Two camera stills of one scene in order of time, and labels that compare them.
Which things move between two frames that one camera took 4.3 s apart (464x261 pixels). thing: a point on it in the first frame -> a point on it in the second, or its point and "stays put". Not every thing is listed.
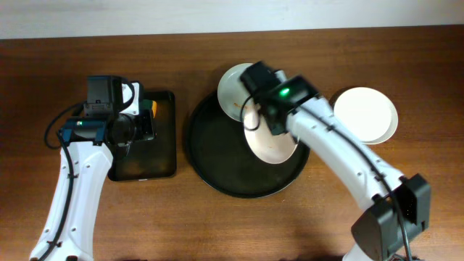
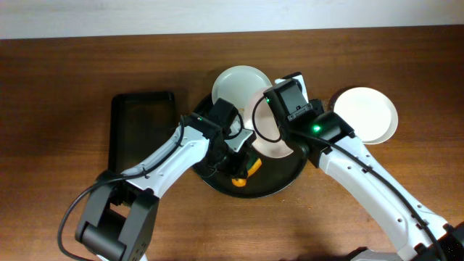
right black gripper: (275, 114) -> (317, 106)
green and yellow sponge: (150, 104) -> (252, 166)
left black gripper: (146, 123) -> (238, 168)
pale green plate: (233, 91) stays put
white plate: (367, 114) stays put
